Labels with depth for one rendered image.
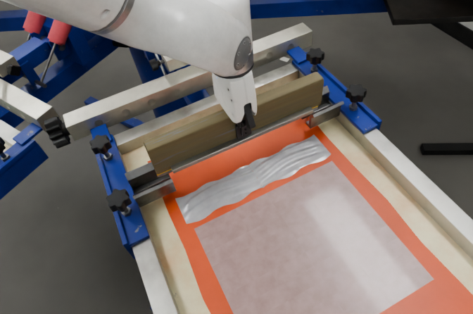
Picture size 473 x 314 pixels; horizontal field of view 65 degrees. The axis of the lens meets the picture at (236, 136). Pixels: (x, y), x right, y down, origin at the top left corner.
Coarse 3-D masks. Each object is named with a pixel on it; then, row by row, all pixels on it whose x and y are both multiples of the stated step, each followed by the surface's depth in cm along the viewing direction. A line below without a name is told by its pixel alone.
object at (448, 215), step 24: (288, 72) 99; (168, 120) 92; (192, 120) 94; (120, 144) 88; (384, 144) 81; (384, 168) 81; (408, 168) 76; (408, 192) 76; (432, 192) 72; (432, 216) 72; (456, 216) 68; (144, 240) 71; (456, 240) 68; (144, 264) 68; (168, 288) 65; (168, 312) 62
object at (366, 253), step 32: (288, 128) 91; (288, 192) 79; (320, 192) 78; (352, 192) 78; (288, 224) 74; (320, 224) 74; (352, 224) 73; (384, 224) 73; (320, 256) 70; (352, 256) 69; (384, 256) 68; (416, 256) 68; (352, 288) 65; (384, 288) 65; (416, 288) 64; (448, 288) 64
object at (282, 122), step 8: (296, 112) 78; (304, 112) 78; (312, 112) 79; (280, 120) 77; (288, 120) 77; (264, 128) 76; (272, 128) 76; (248, 136) 75; (256, 136) 76; (224, 144) 74; (232, 144) 74; (208, 152) 73; (216, 152) 73; (184, 160) 72; (192, 160) 72; (200, 160) 73; (176, 168) 71; (184, 168) 72
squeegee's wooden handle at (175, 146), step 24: (264, 96) 73; (288, 96) 74; (312, 96) 77; (216, 120) 70; (264, 120) 75; (144, 144) 67; (168, 144) 68; (192, 144) 70; (216, 144) 74; (168, 168) 72
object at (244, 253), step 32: (224, 160) 86; (256, 192) 80; (192, 224) 77; (224, 224) 76; (256, 224) 75; (192, 256) 72; (224, 256) 71; (256, 256) 71; (288, 256) 70; (224, 288) 68; (256, 288) 67; (288, 288) 66; (320, 288) 66
